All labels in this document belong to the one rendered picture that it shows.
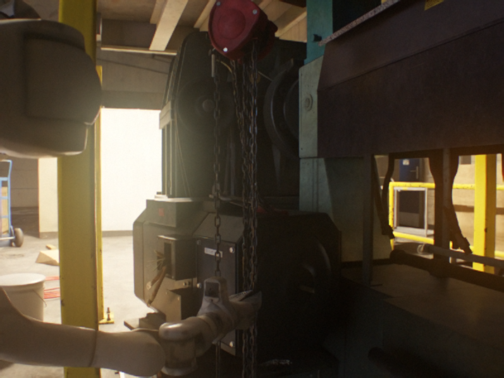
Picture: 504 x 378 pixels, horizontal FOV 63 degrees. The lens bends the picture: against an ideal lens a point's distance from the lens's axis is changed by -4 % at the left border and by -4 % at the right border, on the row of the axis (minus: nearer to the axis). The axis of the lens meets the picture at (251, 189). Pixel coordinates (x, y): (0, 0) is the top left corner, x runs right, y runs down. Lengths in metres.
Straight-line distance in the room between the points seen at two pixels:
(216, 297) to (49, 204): 6.50
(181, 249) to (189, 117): 0.85
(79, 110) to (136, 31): 2.81
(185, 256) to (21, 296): 1.45
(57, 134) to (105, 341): 0.46
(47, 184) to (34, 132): 6.94
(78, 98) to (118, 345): 0.47
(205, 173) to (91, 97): 1.77
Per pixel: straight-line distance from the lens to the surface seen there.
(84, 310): 1.30
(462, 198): 4.79
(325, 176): 1.80
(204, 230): 1.37
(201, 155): 2.17
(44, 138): 0.38
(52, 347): 0.75
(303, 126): 1.98
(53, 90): 0.39
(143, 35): 3.20
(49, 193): 7.31
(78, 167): 1.25
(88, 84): 0.42
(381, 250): 1.84
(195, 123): 2.04
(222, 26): 1.17
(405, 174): 8.88
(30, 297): 2.67
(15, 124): 0.37
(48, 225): 7.35
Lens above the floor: 0.96
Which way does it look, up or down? 2 degrees down
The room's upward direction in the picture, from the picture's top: straight up
